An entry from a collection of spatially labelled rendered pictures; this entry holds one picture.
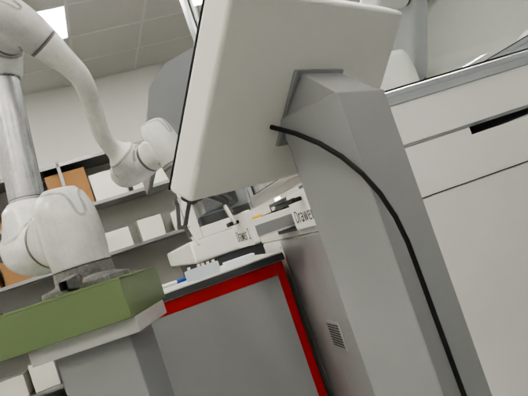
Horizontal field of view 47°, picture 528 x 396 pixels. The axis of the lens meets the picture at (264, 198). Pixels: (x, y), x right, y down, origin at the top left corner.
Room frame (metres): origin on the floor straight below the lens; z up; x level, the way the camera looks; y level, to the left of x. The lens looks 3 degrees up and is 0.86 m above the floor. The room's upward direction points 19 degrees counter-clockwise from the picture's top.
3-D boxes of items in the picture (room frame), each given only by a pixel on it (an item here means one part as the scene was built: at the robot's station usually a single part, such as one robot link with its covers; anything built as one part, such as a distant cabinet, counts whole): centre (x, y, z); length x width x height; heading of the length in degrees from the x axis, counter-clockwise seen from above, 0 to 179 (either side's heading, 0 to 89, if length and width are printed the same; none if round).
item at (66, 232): (1.63, 0.52, 1.03); 0.18 x 0.16 x 0.22; 49
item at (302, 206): (1.76, -0.11, 0.87); 0.29 x 0.02 x 0.11; 14
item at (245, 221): (2.04, 0.10, 0.87); 0.29 x 0.02 x 0.11; 14
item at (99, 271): (1.60, 0.52, 0.89); 0.22 x 0.18 x 0.06; 173
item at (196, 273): (2.28, 0.30, 0.78); 0.12 x 0.08 x 0.04; 92
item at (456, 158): (2.14, -0.51, 0.87); 1.02 x 0.95 x 0.14; 14
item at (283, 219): (2.09, -0.11, 0.86); 0.40 x 0.26 x 0.06; 104
